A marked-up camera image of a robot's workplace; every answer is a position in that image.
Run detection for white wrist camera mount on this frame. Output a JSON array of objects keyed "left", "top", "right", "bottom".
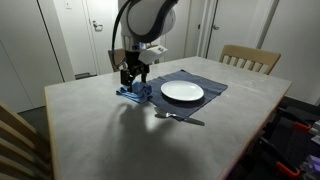
[{"left": 137, "top": 44, "right": 169, "bottom": 65}]

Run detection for silver metal blocks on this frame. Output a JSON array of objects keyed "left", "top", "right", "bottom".
[{"left": 309, "top": 120, "right": 320, "bottom": 146}]

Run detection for aluminium extrusion rail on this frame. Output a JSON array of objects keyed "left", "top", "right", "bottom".
[{"left": 301, "top": 153, "right": 320, "bottom": 176}]

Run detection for silver lever door handle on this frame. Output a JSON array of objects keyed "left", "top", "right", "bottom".
[{"left": 91, "top": 20, "right": 104, "bottom": 33}]

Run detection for blue towel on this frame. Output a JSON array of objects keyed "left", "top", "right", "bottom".
[{"left": 115, "top": 79, "right": 154, "bottom": 104}]

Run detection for white door with small handle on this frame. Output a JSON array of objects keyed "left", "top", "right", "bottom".
[{"left": 206, "top": 0, "right": 272, "bottom": 63}]

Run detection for white door with lever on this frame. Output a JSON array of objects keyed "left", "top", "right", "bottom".
[{"left": 83, "top": 0, "right": 124, "bottom": 76}]

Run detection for dark blue placemat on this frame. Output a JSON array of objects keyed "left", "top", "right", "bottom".
[{"left": 146, "top": 69, "right": 229, "bottom": 119}]

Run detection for white round plate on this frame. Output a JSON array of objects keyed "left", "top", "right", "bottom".
[{"left": 160, "top": 79, "right": 205, "bottom": 102}]

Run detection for metal spoon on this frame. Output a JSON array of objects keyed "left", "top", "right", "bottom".
[{"left": 153, "top": 106, "right": 206, "bottom": 127}]

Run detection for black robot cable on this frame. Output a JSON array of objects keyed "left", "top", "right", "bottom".
[{"left": 112, "top": 0, "right": 134, "bottom": 69}]

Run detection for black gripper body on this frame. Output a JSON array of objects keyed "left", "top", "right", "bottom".
[{"left": 120, "top": 49, "right": 150, "bottom": 76}]

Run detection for wooden slat-back chair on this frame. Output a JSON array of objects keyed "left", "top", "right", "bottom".
[
  {"left": 218, "top": 44, "right": 282, "bottom": 76},
  {"left": 108, "top": 43, "right": 161, "bottom": 73},
  {"left": 0, "top": 101, "right": 55, "bottom": 180}
]

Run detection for black clamp with red handle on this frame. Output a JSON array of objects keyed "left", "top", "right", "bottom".
[{"left": 259, "top": 136, "right": 301, "bottom": 178}]

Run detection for black clamp with orange handle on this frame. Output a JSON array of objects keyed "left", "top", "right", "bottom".
[{"left": 276, "top": 106, "right": 313, "bottom": 133}]

